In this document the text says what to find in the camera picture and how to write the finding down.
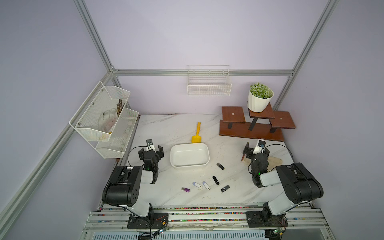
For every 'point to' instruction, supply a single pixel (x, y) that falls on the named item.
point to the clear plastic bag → (107, 120)
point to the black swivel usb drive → (225, 188)
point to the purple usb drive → (185, 189)
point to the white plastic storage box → (187, 155)
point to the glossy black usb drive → (215, 180)
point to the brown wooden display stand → (262, 125)
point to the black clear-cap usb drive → (220, 166)
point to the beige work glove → (272, 162)
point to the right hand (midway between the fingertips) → (255, 145)
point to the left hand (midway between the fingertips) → (151, 148)
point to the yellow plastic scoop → (197, 138)
